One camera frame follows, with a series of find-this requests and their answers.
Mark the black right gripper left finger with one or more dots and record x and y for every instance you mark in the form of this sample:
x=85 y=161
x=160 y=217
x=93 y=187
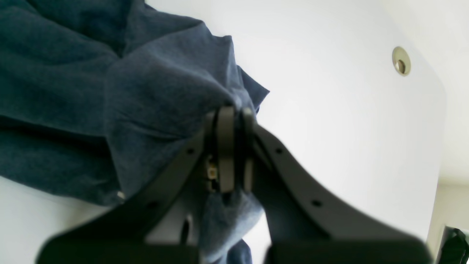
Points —
x=161 y=224

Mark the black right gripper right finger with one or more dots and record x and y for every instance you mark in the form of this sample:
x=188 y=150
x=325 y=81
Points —
x=307 y=223

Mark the dark blue t-shirt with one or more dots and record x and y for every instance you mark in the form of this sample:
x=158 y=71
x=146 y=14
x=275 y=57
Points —
x=98 y=96

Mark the right table grommet hole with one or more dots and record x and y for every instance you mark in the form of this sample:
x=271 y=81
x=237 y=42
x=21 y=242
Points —
x=401 y=61

